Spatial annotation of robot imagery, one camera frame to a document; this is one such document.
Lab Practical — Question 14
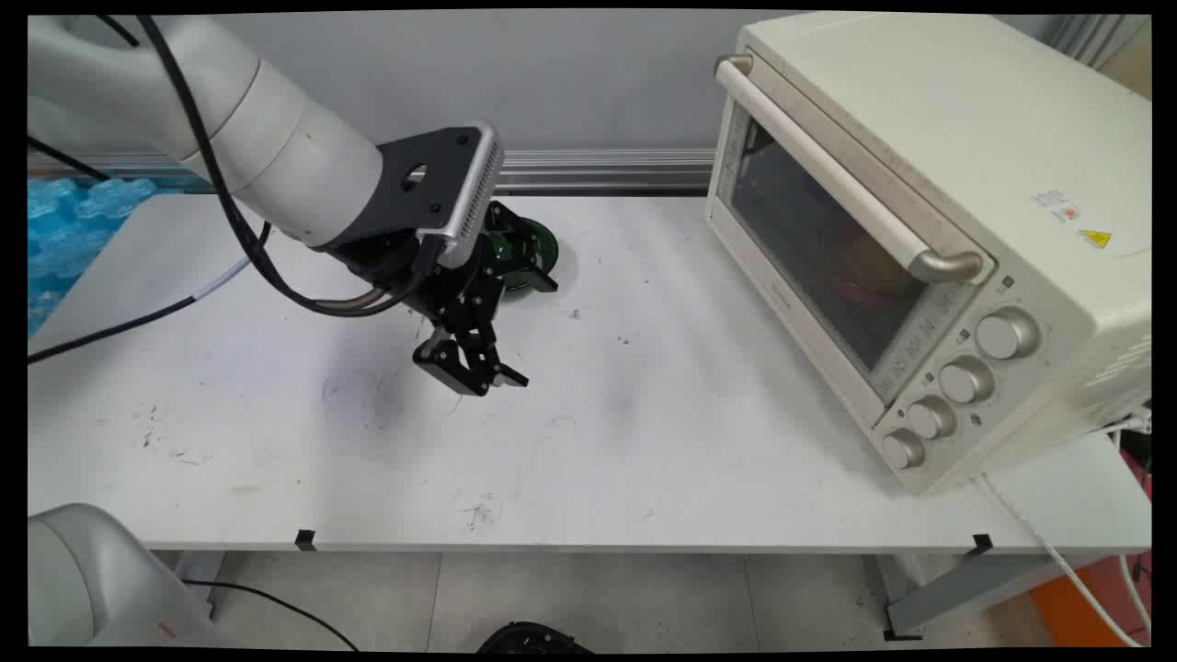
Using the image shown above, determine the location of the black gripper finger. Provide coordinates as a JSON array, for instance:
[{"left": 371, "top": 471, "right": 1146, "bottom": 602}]
[
  {"left": 486, "top": 200, "right": 560, "bottom": 295},
  {"left": 413, "top": 315, "right": 531, "bottom": 397}
]

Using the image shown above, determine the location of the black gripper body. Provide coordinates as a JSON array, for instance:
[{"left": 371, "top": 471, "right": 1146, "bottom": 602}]
[{"left": 345, "top": 232, "right": 504, "bottom": 334}]

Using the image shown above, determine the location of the oven door with bar handle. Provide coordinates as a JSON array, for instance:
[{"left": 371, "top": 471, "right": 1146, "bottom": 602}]
[{"left": 706, "top": 53, "right": 999, "bottom": 428}]

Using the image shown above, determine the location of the dark green bowl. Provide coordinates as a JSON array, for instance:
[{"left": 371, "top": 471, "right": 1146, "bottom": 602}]
[{"left": 487, "top": 216, "right": 560, "bottom": 295}]

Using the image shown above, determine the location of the black round floor object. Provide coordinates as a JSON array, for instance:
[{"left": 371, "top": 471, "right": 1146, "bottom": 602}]
[{"left": 476, "top": 622, "right": 595, "bottom": 654}]

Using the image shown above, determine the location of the red bowl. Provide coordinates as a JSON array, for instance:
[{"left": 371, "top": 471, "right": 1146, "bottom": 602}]
[{"left": 821, "top": 221, "right": 930, "bottom": 309}]

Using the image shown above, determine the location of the silver oven knob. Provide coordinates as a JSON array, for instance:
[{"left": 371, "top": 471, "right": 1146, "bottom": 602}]
[
  {"left": 938, "top": 356, "right": 997, "bottom": 405},
  {"left": 881, "top": 428, "right": 926, "bottom": 470},
  {"left": 906, "top": 395, "right": 958, "bottom": 440},
  {"left": 975, "top": 308, "right": 1041, "bottom": 361}
]

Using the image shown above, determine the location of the blue bubble wrap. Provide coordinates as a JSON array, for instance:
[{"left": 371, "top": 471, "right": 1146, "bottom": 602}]
[{"left": 28, "top": 177, "right": 163, "bottom": 337}]

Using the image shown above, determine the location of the cream toaster oven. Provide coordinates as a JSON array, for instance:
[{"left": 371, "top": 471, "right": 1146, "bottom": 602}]
[{"left": 706, "top": 11, "right": 1152, "bottom": 496}]

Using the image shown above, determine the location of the grey table leg beam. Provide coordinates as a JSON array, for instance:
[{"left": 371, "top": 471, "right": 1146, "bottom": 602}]
[{"left": 881, "top": 552, "right": 1069, "bottom": 642}]

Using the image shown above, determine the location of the grey ribbed panel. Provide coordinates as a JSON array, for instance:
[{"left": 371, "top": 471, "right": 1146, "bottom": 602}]
[{"left": 1048, "top": 14, "right": 1150, "bottom": 71}]

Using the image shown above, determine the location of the orange box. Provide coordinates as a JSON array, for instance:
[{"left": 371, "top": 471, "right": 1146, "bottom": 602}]
[{"left": 1030, "top": 550, "right": 1152, "bottom": 649}]

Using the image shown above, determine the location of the aluminium profile rail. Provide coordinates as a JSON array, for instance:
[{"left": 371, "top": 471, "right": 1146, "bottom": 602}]
[{"left": 28, "top": 147, "right": 718, "bottom": 195}]

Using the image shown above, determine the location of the plain black cable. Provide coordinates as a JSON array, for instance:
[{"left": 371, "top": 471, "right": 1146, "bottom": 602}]
[{"left": 136, "top": 14, "right": 435, "bottom": 319}]

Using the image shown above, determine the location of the thin black floor cable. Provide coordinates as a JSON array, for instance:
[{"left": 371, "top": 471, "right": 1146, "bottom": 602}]
[{"left": 182, "top": 577, "right": 361, "bottom": 651}]

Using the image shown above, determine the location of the black cable with white tape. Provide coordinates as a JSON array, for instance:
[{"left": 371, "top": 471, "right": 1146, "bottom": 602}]
[{"left": 28, "top": 221, "right": 273, "bottom": 365}]

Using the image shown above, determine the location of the white power cable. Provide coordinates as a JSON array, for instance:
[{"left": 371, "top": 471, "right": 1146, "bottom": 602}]
[{"left": 973, "top": 472, "right": 1147, "bottom": 647}]

